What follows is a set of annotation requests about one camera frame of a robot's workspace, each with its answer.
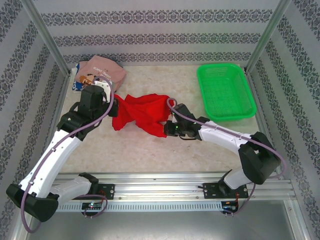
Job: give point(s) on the red t-shirt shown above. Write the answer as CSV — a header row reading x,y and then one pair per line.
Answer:
x,y
140,110

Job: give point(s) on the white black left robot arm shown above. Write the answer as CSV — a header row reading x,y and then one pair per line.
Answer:
x,y
50,160

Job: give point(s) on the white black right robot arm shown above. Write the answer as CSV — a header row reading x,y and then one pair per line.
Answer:
x,y
220,136

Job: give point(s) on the folded white blue t-shirt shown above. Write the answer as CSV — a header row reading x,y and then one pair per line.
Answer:
x,y
77,85

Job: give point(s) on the folded pink printed t-shirt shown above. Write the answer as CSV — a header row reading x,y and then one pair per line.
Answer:
x,y
107,68

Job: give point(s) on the green plastic basket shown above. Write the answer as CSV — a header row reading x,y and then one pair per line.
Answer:
x,y
225,92

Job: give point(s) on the aluminium table side rail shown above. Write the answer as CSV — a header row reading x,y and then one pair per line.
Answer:
x,y
261,117
61,100

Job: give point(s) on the aluminium mounting rail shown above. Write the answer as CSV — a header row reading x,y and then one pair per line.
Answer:
x,y
155,186

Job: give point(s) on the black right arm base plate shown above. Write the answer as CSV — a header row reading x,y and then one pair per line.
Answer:
x,y
211,191

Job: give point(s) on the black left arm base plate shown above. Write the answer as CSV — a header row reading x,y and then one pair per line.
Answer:
x,y
107,191

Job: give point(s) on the aluminium frame post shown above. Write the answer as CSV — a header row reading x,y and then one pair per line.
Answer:
x,y
268,32
43,32

